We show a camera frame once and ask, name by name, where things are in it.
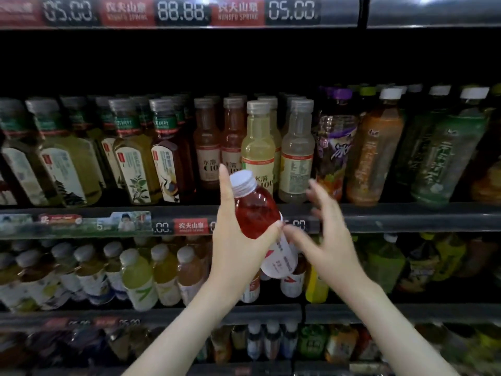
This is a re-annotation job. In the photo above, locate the person's left hand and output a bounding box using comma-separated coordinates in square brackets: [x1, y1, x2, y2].
[210, 164, 284, 301]

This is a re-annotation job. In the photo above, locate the person's right hand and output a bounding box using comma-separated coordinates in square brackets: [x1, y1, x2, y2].
[283, 180, 369, 301]

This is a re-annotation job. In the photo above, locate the red drink bottle white label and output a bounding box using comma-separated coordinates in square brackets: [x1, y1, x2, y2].
[229, 170, 299, 279]

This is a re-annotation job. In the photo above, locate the drinks shelf unit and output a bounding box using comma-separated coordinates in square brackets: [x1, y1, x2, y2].
[0, 0, 501, 376]

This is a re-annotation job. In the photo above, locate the person's right forearm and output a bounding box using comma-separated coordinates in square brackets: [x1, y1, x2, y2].
[337, 276, 459, 376]

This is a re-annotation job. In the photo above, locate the person's left forearm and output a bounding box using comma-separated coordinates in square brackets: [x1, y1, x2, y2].
[121, 281, 252, 376]

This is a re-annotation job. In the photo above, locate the red shelf price strip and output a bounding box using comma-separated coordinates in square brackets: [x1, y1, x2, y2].
[0, 211, 310, 238]
[0, 0, 322, 30]

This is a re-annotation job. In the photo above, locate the narrow shelf price strip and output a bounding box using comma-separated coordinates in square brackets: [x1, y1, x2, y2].
[43, 315, 142, 329]

